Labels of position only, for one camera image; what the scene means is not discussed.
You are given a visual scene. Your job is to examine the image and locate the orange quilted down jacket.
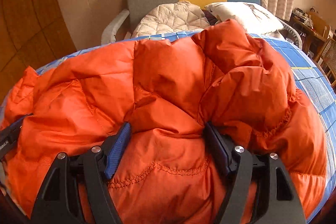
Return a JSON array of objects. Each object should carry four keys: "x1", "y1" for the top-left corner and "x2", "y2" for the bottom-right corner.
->
[{"x1": 0, "y1": 19, "x2": 328, "y2": 224}]

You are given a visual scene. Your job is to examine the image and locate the blue plaid bed sheet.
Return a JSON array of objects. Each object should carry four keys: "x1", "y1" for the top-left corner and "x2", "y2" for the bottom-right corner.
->
[{"x1": 0, "y1": 31, "x2": 336, "y2": 223}]

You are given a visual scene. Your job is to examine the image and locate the rattan wooden chair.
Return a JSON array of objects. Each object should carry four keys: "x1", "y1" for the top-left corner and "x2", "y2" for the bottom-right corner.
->
[{"x1": 314, "y1": 38, "x2": 335, "y2": 89}]

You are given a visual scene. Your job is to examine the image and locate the wooden desk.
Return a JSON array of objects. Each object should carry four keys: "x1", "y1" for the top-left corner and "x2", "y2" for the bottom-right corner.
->
[{"x1": 290, "y1": 9, "x2": 331, "y2": 57}]

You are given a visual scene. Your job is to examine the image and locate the white printed pillow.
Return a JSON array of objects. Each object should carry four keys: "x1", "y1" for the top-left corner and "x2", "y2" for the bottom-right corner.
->
[{"x1": 205, "y1": 2, "x2": 284, "y2": 34}]

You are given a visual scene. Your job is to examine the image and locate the cream quilted jacket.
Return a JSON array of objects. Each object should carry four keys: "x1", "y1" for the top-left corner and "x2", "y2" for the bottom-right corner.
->
[{"x1": 131, "y1": 1, "x2": 210, "y2": 38}]

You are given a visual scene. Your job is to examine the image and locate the white bed side rail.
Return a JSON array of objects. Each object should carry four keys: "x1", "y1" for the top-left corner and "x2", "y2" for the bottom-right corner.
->
[{"x1": 101, "y1": 9, "x2": 130, "y2": 46}]

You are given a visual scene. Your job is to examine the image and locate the grey bed side rail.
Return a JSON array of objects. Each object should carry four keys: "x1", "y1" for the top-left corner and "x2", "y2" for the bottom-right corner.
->
[{"x1": 278, "y1": 19, "x2": 303, "y2": 50}]

